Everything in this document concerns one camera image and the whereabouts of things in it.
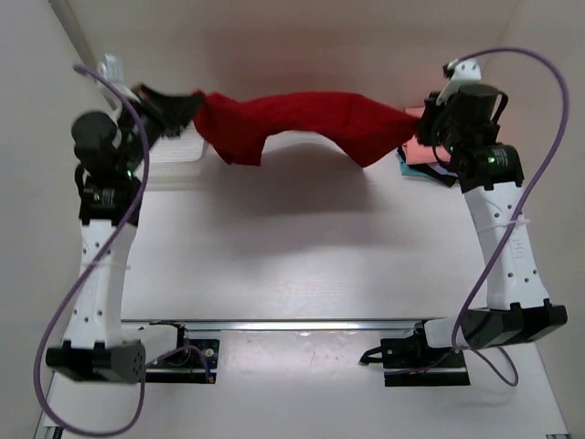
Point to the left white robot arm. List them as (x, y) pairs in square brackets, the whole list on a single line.
[(95, 347)]

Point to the aluminium frame rail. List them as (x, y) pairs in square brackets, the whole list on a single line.
[(281, 325)]

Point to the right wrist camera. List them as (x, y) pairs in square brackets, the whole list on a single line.
[(458, 72)]

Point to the white perforated plastic basket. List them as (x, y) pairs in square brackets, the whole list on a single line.
[(178, 160)]

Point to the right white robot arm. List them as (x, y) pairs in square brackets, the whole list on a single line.
[(518, 309)]

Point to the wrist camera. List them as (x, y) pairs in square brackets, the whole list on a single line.
[(458, 72), (111, 69)]

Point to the teal folded t shirt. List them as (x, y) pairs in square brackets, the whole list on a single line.
[(403, 166)]

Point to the lavender folded t shirt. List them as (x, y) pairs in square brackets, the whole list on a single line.
[(440, 169)]

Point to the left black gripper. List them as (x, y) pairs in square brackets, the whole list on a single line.
[(180, 110)]

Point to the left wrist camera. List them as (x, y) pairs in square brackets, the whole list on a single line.
[(111, 69)]

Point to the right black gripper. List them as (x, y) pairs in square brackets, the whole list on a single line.
[(432, 111)]

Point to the black folded t shirt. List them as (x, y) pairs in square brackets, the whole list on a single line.
[(446, 180)]

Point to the pink folded t shirt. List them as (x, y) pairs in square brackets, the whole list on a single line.
[(418, 154)]

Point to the red t shirt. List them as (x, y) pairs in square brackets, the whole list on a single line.
[(363, 129)]

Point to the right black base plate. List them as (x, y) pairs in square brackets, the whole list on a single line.
[(409, 362)]

